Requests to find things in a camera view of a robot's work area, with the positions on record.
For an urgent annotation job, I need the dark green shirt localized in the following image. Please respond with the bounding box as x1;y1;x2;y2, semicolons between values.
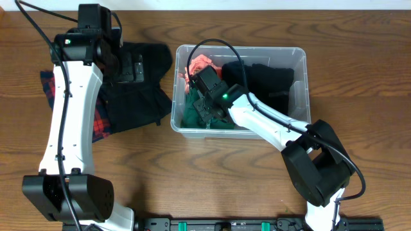
180;89;235;130

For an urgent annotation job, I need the large black garment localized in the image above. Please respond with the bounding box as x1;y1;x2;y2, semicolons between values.
98;42;173;134

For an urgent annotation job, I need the dark navy shirt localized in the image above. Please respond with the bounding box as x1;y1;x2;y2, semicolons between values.
222;61;255;89

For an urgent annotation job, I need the pink shirt with gold letters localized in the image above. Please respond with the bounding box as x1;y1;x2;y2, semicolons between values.
178;55;222;94

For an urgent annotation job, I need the red navy plaid shirt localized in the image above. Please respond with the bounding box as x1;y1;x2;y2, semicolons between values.
40;71;112;142

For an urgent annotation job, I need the black shirt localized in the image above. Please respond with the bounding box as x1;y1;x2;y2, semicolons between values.
247;64;294;116

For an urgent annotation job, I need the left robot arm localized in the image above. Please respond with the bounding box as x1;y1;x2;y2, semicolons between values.
22;4;139;230

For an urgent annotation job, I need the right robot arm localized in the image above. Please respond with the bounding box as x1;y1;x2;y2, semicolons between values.
189;66;358;230

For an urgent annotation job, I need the clear plastic storage bin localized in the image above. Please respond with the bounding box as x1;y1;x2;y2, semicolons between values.
170;44;311;139

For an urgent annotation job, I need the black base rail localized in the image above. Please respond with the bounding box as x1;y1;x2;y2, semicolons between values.
81;218;385;231

